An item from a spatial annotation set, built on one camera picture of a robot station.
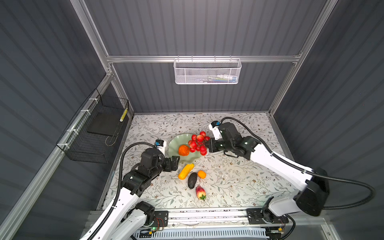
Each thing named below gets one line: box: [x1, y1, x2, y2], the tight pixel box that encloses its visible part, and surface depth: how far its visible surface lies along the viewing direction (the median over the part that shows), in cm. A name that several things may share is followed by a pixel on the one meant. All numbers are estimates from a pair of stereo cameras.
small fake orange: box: [198, 170, 207, 179], surface depth 87 cm
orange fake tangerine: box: [178, 144, 190, 157], surface depth 94 cm
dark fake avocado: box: [187, 172, 198, 189], surface depth 85 cm
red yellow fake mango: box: [196, 185, 207, 200], surface depth 79 cm
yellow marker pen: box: [119, 108, 128, 122], surface depth 83 cm
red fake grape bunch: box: [188, 131, 211, 156], surface depth 81 cm
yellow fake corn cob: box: [178, 163, 195, 180], surface depth 88 cm
